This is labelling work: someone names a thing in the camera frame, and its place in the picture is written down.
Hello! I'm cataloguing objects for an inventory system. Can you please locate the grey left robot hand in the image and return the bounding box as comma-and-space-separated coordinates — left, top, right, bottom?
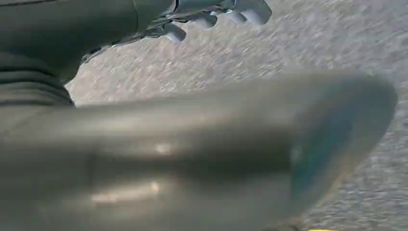
0, 0, 398, 231

